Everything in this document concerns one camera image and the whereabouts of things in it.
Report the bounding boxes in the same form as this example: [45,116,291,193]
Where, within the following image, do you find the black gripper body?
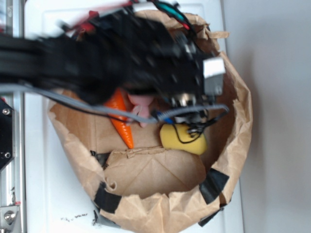
[122,12,225,124]

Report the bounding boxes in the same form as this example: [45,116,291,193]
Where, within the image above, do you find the yellow sponge piece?
[159,124,207,155]

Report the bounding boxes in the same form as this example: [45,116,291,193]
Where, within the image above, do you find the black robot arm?
[0,8,226,123]

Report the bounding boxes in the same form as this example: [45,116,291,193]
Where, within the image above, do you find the pink plush pig toy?
[128,94,154,118]

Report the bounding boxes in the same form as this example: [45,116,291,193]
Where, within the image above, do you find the orange plastic carrot toy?
[104,89,134,149]

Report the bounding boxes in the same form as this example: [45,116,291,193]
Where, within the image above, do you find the brown paper bag bin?
[48,14,253,233]

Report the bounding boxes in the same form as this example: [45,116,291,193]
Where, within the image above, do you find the grey cable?
[0,83,230,124]

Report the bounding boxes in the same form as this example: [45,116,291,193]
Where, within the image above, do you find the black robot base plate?
[0,97,14,171]

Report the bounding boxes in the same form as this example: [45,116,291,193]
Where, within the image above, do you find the aluminium frame rail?
[0,0,27,233]

